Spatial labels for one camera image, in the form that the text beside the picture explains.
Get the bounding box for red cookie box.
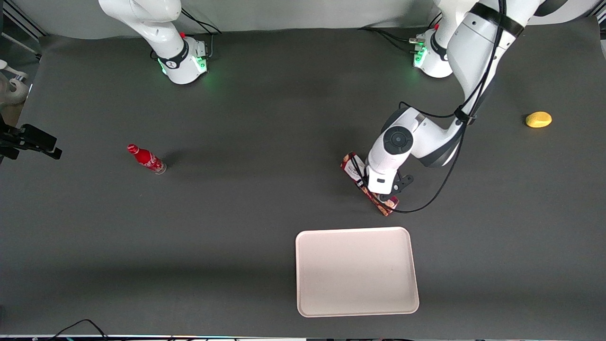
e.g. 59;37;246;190
340;152;400;217

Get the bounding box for cream plastic tray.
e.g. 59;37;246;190
295;227;420;318

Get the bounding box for white curved plastic fixture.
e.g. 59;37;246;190
0;59;30;106

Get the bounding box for red cola bottle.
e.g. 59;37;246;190
126;144;168;175

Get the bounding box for yellow lemon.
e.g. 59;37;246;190
525;111;553;128

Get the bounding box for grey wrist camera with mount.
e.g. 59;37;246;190
388;174;415;197

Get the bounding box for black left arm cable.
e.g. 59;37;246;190
351;0;508;215

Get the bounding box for silver aluminium frame rail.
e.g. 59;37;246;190
0;0;49;41

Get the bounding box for black left base cables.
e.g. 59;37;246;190
358;14;443;54

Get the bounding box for black base cables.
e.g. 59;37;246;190
151;9;223;60
358;14;443;54

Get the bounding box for black loose cable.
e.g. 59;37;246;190
47;319;110;341

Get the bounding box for black right base cables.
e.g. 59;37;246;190
151;9;223;60

